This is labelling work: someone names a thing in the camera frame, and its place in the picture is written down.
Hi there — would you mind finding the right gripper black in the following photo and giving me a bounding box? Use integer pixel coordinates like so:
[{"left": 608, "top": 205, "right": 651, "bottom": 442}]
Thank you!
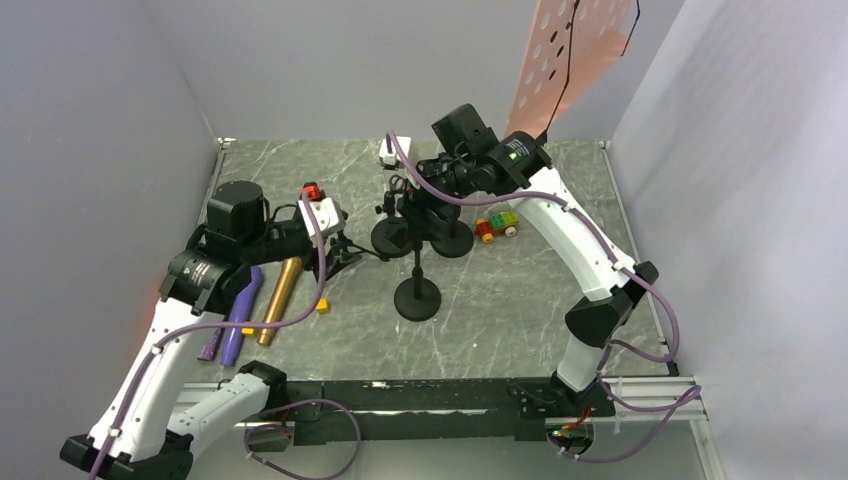
[{"left": 397, "top": 152, "right": 478, "bottom": 243}]

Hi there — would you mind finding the black shock mount desk stand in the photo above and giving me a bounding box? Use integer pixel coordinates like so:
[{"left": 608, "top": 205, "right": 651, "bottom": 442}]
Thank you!
[{"left": 430, "top": 221, "right": 474, "bottom": 259}]

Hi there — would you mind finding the black round base mic stand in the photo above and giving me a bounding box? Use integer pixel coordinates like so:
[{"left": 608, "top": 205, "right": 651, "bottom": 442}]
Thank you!
[{"left": 370, "top": 174, "right": 412, "bottom": 259}]

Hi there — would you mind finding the gold microphone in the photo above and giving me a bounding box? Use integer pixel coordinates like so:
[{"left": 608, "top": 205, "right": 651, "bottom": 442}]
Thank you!
[{"left": 262, "top": 257, "right": 303, "bottom": 325}]

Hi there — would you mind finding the black tripod mic stand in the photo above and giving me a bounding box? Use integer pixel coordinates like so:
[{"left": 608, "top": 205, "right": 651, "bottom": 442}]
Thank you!
[{"left": 330, "top": 233, "right": 390, "bottom": 266}]

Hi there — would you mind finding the glitter purple silver microphone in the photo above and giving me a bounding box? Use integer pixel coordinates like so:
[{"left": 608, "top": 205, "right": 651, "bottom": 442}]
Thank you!
[{"left": 197, "top": 329, "right": 224, "bottom": 362}]

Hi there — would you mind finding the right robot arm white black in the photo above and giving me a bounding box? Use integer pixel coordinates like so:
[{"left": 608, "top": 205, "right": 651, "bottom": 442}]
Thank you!
[{"left": 385, "top": 104, "right": 658, "bottom": 416}]

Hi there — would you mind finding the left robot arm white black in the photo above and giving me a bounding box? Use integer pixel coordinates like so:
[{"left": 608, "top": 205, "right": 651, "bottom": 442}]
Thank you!
[{"left": 59, "top": 181, "right": 347, "bottom": 479}]

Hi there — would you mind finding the pink music stand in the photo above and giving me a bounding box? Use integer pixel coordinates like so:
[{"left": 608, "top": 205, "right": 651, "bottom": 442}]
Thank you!
[{"left": 504, "top": 0, "right": 641, "bottom": 137}]

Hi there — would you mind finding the colourful toy block car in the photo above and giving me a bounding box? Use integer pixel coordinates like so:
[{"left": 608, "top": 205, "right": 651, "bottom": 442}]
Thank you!
[{"left": 473, "top": 211, "right": 518, "bottom": 244}]

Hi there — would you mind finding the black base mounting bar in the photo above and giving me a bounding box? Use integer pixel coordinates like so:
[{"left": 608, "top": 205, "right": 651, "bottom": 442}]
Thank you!
[{"left": 247, "top": 377, "right": 615, "bottom": 446}]

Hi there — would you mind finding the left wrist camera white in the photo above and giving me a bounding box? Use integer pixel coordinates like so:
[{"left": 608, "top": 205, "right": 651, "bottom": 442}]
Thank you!
[{"left": 297, "top": 183, "right": 347, "bottom": 246}]

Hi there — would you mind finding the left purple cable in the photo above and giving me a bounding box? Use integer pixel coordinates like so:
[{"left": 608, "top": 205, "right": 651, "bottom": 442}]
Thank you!
[{"left": 86, "top": 192, "right": 329, "bottom": 480}]

